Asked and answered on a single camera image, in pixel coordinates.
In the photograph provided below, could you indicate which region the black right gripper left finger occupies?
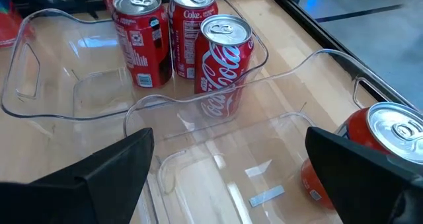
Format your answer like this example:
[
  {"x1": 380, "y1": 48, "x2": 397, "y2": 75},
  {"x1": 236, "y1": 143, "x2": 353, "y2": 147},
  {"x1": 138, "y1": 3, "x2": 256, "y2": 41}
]
[{"x1": 0, "y1": 127, "x2": 155, "y2": 224}]

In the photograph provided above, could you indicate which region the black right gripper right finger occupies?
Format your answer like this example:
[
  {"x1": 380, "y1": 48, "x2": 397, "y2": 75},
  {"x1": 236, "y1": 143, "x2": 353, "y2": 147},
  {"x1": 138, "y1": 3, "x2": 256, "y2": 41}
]
[{"x1": 305, "y1": 126, "x2": 423, "y2": 224}]

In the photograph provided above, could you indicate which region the clear plastic bin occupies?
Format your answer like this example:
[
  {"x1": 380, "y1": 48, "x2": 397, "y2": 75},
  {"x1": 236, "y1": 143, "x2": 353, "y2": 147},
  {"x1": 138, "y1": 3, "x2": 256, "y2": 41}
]
[
  {"x1": 0, "y1": 0, "x2": 269, "y2": 122},
  {"x1": 122, "y1": 48, "x2": 420, "y2": 224}
]

